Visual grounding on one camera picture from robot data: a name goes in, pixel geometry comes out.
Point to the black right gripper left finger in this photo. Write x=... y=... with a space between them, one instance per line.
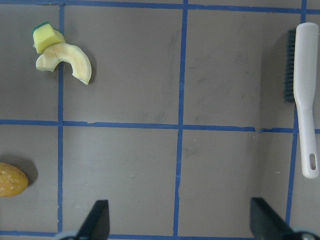
x=96 y=226

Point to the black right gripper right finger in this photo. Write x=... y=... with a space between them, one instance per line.
x=266 y=224

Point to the white hand brush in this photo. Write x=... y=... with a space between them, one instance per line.
x=300 y=87

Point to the croissant bread piece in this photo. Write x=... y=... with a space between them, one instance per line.
x=67 y=53

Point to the yellow green sponge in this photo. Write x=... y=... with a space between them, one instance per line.
x=44 y=36

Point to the yellow oval bread bun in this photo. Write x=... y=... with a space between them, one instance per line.
x=13 y=181

